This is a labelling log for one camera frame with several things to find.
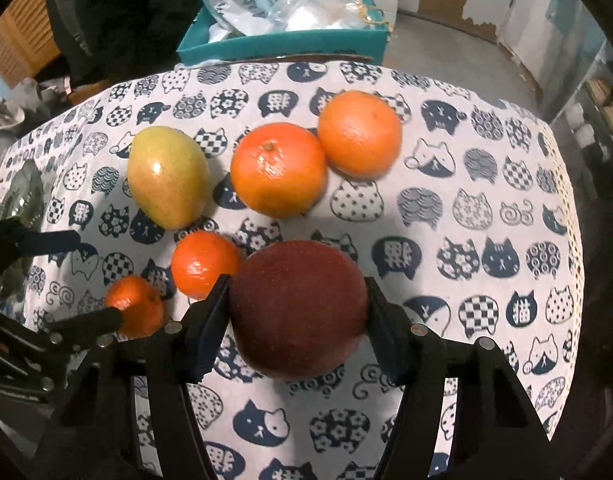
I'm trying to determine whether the black hanging coat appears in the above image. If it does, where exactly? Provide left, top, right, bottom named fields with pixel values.
left=46, top=0, right=202, bottom=86

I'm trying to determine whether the teal storage box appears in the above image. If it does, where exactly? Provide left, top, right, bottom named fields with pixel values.
left=177, top=0, right=390, bottom=65

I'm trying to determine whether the clear plastic bag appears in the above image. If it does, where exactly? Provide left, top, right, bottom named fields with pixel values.
left=267, top=0, right=389, bottom=32

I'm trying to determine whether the cat pattern tablecloth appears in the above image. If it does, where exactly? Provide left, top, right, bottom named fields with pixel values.
left=0, top=61, right=584, bottom=479

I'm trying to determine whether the yellow green mango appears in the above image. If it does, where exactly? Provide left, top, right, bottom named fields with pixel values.
left=128, top=126, right=211, bottom=230

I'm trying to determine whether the wooden louvered door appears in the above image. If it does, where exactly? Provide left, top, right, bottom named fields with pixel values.
left=0, top=0, right=61, bottom=88

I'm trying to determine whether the large orange with stem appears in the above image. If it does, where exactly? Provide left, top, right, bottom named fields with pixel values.
left=230, top=122, right=328, bottom=218

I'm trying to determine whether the grey clothes pile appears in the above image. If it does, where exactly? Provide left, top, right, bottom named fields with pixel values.
left=0, top=78, right=71, bottom=164

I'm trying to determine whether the dark red apple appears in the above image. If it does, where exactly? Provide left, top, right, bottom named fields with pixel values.
left=229, top=240, right=369, bottom=380

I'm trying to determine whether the shoe rack with shoes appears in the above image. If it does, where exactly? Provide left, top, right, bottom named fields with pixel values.
left=551, top=42, right=613, bottom=200

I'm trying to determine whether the green glass plate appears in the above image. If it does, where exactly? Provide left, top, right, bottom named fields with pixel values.
left=0, top=159, right=44, bottom=302

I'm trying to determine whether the small mandarin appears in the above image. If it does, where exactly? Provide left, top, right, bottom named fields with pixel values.
left=171, top=231, right=244, bottom=300
left=105, top=275, right=165, bottom=339

